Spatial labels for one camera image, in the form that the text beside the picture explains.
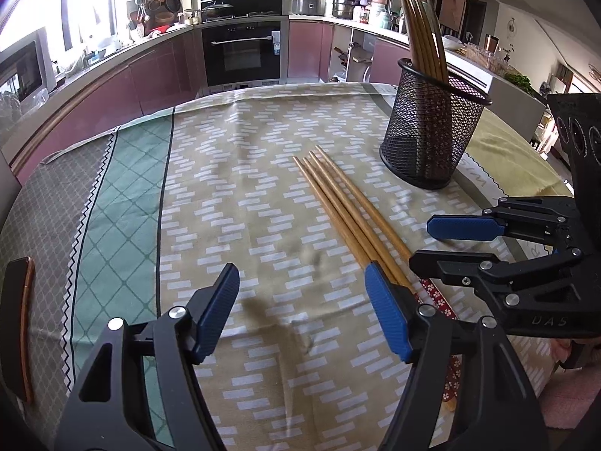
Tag black mesh utensil holder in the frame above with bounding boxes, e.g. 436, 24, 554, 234
379, 58, 493, 189

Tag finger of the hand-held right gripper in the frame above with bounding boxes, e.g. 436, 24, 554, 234
426, 196, 584, 251
408, 248, 589, 307

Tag silver countertop oven appliance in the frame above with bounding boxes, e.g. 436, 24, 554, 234
0, 28, 58, 104

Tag dark phone with orange edge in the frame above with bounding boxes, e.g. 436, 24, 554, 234
0, 256, 37, 405

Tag stainless steel stock pot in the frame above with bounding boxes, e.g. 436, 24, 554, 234
330, 0, 361, 20

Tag clear plastic food container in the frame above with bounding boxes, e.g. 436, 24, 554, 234
465, 43, 505, 69

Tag bunch of leafy greens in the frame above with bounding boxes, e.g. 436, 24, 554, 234
506, 71, 536, 95

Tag silver rice cooker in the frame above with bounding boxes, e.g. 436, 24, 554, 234
292, 0, 327, 17

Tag person's pink garment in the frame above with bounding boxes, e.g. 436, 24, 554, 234
535, 338, 601, 428

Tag pink peninsula base cabinets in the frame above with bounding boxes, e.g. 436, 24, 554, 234
287, 19, 548, 160

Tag pink base cabinets with sink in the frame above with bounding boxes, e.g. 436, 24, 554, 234
9, 26, 202, 184

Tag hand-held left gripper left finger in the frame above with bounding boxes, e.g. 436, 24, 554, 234
54, 263, 241, 451

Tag black built-in oven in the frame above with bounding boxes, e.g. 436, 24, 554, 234
201, 21, 289, 92

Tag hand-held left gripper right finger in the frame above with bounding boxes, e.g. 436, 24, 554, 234
364, 261, 551, 451

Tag large kitchen window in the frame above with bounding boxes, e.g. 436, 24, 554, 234
0, 0, 137, 57

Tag black wok with lid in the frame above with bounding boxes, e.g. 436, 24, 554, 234
201, 2, 234, 22

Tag framed wall picture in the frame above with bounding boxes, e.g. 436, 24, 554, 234
439, 0, 467, 26

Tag patterned patchwork tablecloth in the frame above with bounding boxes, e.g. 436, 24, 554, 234
0, 82, 576, 451

